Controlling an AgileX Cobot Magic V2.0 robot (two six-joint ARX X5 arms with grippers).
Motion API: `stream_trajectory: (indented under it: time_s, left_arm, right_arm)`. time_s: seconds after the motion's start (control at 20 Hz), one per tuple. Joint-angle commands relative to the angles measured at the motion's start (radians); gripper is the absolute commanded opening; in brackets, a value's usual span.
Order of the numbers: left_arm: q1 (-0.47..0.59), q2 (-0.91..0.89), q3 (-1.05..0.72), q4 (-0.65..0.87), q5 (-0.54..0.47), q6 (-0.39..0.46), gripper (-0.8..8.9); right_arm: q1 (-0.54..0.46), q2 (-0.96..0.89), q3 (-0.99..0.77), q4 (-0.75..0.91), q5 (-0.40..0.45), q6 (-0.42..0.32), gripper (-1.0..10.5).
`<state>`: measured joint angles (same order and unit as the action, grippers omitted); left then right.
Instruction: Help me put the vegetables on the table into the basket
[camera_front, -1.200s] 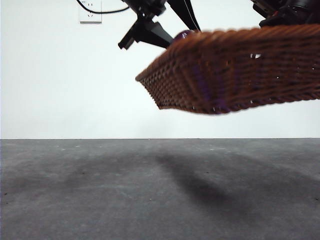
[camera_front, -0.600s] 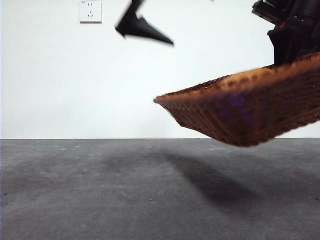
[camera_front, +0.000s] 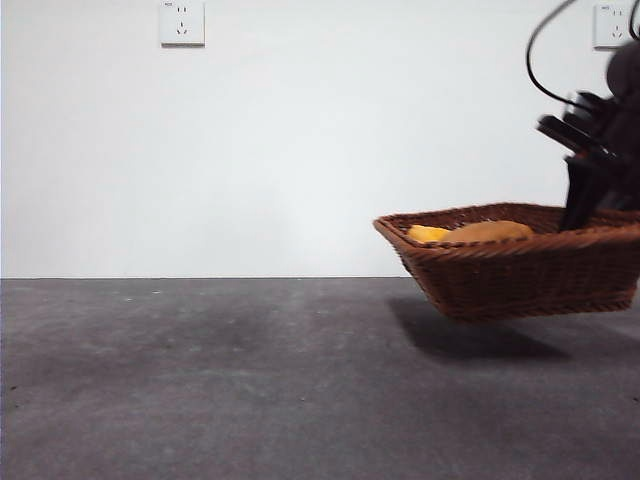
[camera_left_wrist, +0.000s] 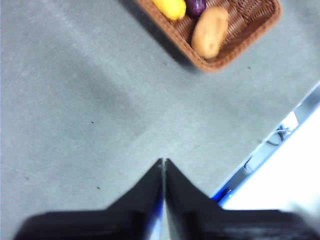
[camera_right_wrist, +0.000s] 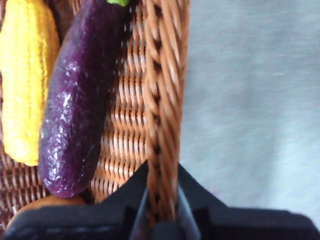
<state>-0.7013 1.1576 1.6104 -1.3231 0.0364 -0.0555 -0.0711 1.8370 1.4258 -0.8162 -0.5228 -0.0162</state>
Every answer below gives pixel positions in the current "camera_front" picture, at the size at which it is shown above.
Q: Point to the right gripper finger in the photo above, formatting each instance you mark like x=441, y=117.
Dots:
x=582, y=195
x=622, y=195

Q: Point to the brown potato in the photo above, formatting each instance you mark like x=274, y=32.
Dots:
x=490, y=232

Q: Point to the brown wicker basket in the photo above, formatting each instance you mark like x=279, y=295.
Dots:
x=515, y=280

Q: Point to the yellow corn cob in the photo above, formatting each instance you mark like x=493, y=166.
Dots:
x=425, y=234

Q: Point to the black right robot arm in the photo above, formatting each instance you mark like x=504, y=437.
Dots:
x=627, y=75

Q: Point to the white wall socket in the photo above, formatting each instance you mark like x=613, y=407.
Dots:
x=182, y=24
x=607, y=30

